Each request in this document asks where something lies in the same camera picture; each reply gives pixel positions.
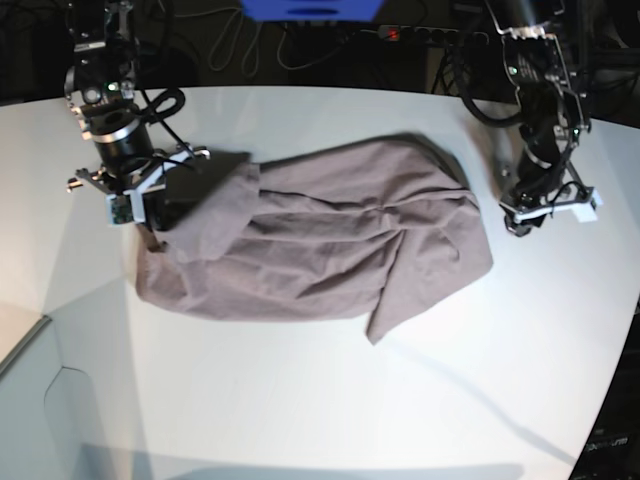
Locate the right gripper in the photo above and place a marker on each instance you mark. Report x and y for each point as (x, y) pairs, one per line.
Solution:
(126, 184)

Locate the grey adjacent table edge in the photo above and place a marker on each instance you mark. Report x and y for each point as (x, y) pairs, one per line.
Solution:
(10, 359)

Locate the black power strip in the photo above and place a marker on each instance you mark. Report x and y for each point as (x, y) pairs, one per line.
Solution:
(419, 35)

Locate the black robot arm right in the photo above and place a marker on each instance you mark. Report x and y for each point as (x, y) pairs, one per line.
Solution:
(100, 90)

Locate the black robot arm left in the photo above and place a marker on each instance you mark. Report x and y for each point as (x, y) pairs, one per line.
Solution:
(551, 57)

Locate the blue box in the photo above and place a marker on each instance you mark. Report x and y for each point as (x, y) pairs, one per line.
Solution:
(311, 10)

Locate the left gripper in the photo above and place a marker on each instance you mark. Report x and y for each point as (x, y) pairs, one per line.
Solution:
(532, 194)

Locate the mauve t-shirt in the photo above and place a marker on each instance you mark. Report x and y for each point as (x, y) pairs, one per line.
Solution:
(385, 227)

